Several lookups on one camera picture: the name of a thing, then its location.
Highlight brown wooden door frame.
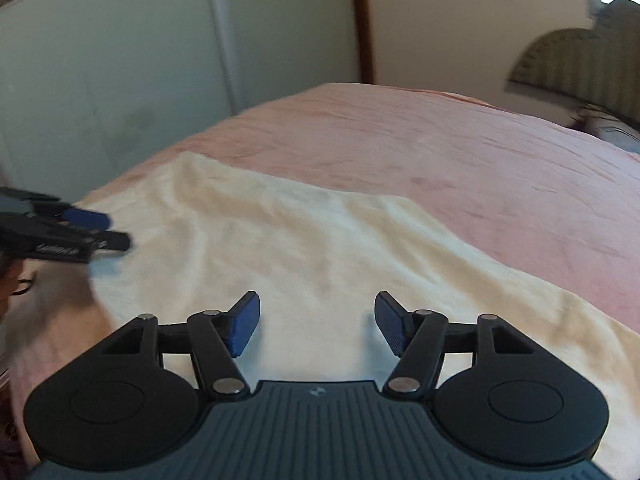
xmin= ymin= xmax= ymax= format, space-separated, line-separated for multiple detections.
xmin=348 ymin=0 xmax=376 ymax=85

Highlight green padded headboard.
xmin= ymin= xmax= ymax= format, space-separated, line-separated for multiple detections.
xmin=506 ymin=0 xmax=640 ymax=127

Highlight cream pants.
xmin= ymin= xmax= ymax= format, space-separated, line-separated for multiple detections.
xmin=75 ymin=151 xmax=640 ymax=480

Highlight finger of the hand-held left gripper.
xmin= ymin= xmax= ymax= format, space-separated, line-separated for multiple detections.
xmin=63 ymin=207 xmax=112 ymax=230
xmin=82 ymin=230 xmax=132 ymax=254

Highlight grey pillow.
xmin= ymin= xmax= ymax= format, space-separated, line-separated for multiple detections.
xmin=575 ymin=104 xmax=640 ymax=155

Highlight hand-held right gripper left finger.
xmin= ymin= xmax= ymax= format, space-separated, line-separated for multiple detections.
xmin=102 ymin=290 xmax=261 ymax=402

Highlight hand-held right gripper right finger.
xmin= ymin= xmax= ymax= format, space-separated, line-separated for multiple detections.
xmin=374 ymin=290 xmax=539 ymax=402

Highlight white wardrobe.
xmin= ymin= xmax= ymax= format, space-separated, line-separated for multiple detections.
xmin=0 ymin=0 xmax=362 ymax=202

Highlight pink blanket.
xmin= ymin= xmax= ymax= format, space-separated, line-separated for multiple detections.
xmin=10 ymin=81 xmax=640 ymax=401

